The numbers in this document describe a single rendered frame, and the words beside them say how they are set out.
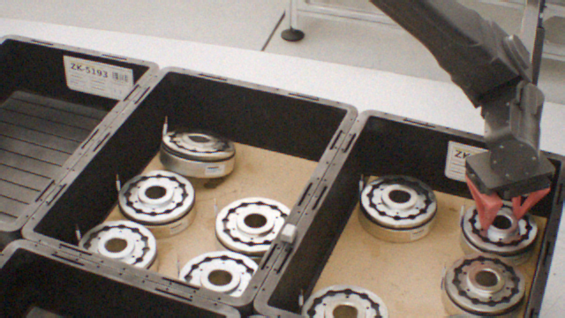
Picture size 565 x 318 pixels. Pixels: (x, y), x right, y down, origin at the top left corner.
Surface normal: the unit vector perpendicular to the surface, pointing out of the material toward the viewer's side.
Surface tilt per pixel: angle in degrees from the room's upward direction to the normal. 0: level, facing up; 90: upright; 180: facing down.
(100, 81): 90
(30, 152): 0
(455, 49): 110
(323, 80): 0
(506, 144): 91
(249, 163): 0
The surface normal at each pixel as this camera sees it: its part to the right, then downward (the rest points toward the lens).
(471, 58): 0.03, 0.85
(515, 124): 0.74, -0.37
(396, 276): 0.00, -0.79
